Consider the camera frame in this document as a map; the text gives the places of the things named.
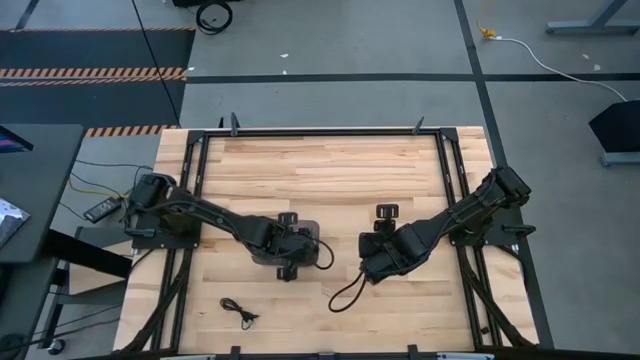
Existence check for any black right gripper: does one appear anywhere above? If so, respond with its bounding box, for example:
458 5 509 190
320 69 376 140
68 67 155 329
358 203 402 286

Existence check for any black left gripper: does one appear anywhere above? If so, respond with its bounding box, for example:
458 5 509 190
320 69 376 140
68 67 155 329
272 211 321 282

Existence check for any black USB cable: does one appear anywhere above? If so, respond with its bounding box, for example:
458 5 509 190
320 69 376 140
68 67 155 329
219 297 260 331

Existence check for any grey felt bin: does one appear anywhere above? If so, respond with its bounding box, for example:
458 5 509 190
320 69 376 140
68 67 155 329
249 218 322 269

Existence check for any black power brick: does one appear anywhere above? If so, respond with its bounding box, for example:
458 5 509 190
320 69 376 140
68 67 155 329
83 196 123 224

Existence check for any yellow plug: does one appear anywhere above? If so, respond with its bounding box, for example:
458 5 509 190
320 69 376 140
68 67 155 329
477 19 499 40

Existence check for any black box on grey foot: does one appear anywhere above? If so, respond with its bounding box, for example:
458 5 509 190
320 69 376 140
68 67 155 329
588 99 640 168

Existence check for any dark grey desk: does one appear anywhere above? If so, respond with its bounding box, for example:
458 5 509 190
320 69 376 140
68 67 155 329
0 123 134 360

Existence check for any black hazard-striped floor mat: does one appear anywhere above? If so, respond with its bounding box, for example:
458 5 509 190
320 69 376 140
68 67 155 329
0 27 197 129

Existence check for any printed pad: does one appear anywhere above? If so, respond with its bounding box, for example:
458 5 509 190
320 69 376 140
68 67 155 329
0 197 31 249

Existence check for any grey metal table leg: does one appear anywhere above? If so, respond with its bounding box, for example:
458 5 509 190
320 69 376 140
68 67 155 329
544 0 640 36

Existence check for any computer monitor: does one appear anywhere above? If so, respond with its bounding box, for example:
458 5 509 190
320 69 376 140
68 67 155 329
0 125 35 154

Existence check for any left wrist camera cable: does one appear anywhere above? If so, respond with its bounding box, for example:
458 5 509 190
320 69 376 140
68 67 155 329
312 238 335 271

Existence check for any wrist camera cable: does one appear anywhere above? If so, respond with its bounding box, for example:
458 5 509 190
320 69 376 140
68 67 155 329
312 238 335 271
328 269 369 314

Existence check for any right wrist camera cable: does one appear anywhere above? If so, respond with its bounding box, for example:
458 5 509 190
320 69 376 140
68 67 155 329
328 269 369 314

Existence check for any black metal table frame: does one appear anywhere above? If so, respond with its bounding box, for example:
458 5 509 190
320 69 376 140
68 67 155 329
119 113 556 360

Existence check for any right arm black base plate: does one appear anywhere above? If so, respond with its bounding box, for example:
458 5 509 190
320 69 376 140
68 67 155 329
448 207 526 247

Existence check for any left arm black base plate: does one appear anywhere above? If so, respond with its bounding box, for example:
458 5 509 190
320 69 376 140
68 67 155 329
130 212 201 250

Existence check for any white floor cable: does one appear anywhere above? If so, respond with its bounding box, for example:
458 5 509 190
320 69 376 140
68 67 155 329
492 35 629 103

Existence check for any long black floor cable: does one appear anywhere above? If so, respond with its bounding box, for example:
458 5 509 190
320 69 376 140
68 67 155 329
130 0 182 129

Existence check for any coiled black cable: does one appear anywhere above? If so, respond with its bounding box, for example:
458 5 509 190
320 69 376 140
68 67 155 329
195 0 234 36

